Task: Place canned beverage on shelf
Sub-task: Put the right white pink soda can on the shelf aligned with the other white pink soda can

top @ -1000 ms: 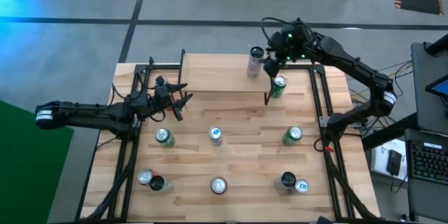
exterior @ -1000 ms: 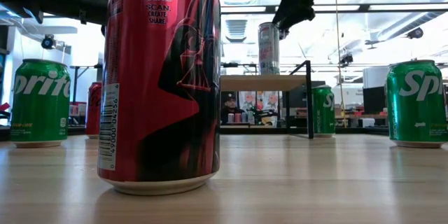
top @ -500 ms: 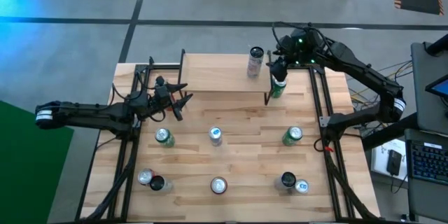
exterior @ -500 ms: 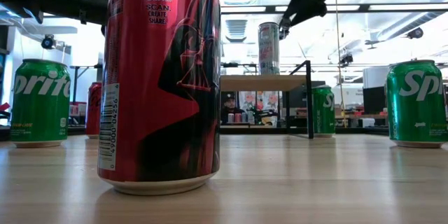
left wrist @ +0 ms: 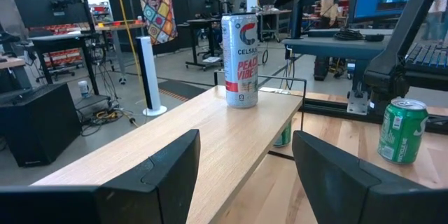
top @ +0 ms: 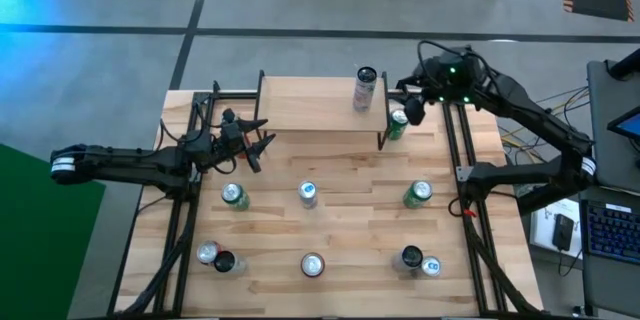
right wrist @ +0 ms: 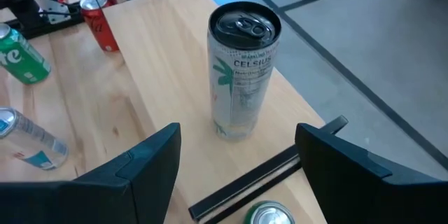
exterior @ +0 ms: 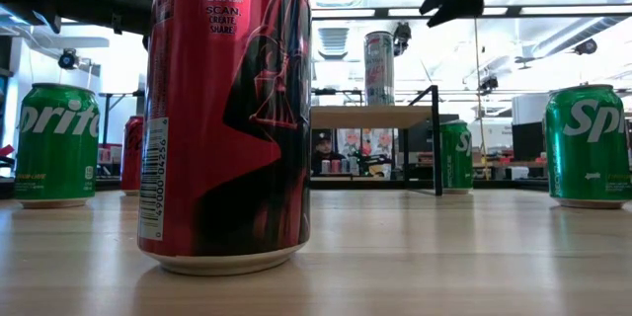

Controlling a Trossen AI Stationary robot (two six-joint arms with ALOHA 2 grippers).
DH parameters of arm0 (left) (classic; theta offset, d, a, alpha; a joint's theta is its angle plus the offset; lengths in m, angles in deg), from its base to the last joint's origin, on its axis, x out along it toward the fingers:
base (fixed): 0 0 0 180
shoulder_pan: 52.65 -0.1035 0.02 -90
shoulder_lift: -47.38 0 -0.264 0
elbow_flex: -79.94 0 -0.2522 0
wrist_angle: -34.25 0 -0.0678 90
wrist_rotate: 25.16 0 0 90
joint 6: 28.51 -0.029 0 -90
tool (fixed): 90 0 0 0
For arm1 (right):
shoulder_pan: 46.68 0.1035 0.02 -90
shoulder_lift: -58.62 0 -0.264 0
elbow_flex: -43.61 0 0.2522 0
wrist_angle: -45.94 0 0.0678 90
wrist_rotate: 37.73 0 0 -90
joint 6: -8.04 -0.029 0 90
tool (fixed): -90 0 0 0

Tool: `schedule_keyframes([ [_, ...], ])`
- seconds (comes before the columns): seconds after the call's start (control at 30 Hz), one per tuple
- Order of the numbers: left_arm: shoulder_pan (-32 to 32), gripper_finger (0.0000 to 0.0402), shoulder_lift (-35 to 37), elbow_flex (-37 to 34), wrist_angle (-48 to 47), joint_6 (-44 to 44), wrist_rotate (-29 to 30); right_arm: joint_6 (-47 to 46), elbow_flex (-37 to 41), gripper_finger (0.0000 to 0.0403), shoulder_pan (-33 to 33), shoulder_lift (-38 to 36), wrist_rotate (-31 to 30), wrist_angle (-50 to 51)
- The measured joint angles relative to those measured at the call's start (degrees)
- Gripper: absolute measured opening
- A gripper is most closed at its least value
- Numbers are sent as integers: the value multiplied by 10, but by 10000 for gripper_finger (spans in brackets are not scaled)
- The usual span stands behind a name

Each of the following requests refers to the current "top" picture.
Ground black keyboard blue backlight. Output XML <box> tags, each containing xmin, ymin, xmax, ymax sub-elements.
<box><xmin>579</xmin><ymin>198</ymin><xmax>640</xmax><ymax>266</ymax></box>

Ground black screen blue display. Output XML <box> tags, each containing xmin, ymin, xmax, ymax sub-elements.
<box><xmin>607</xmin><ymin>109</ymin><xmax>640</xmax><ymax>141</ymax></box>

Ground red Darth Vader cola can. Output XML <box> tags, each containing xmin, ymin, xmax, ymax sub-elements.
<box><xmin>299</xmin><ymin>252</ymin><xmax>326</xmax><ymax>279</ymax></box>

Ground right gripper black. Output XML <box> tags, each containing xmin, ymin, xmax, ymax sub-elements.
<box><xmin>396</xmin><ymin>47</ymin><xmax>484</xmax><ymax>127</ymax></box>

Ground black phone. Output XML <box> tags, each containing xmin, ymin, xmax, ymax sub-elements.
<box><xmin>552</xmin><ymin>213</ymin><xmax>575</xmax><ymax>252</ymax></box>

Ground black aluminium table frame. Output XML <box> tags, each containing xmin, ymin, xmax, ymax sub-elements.
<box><xmin>107</xmin><ymin>79</ymin><xmax>546</xmax><ymax>319</ymax></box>

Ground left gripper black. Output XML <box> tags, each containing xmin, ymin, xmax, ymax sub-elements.
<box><xmin>214</xmin><ymin>117</ymin><xmax>277</xmax><ymax>175</ymax></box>

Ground green Sprite can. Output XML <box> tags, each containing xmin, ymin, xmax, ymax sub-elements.
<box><xmin>220</xmin><ymin>182</ymin><xmax>251</xmax><ymax>212</ymax></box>
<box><xmin>402</xmin><ymin>179</ymin><xmax>434</xmax><ymax>210</ymax></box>
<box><xmin>387</xmin><ymin>108</ymin><xmax>410</xmax><ymax>142</ymax></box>

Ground white paper sheet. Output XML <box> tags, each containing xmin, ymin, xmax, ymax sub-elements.
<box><xmin>528</xmin><ymin>197</ymin><xmax>584</xmax><ymax>261</ymax></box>

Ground grey desk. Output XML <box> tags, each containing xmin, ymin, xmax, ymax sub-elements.
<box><xmin>579</xmin><ymin>59</ymin><xmax>640</xmax><ymax>319</ymax></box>

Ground silver blue slim can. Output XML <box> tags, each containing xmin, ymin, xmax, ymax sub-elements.
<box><xmin>297</xmin><ymin>180</ymin><xmax>320</xmax><ymax>210</ymax></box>
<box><xmin>420</xmin><ymin>255</ymin><xmax>443</xmax><ymax>278</ymax></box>

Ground green floor mat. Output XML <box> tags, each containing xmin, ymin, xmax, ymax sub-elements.
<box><xmin>0</xmin><ymin>142</ymin><xmax>107</xmax><ymax>320</ymax></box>

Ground black pole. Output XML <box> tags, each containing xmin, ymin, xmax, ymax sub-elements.
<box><xmin>607</xmin><ymin>47</ymin><xmax>640</xmax><ymax>81</ymax></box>

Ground wooden shelf black legs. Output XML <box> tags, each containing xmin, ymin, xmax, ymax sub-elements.
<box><xmin>253</xmin><ymin>69</ymin><xmax>392</xmax><ymax>152</ymax></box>

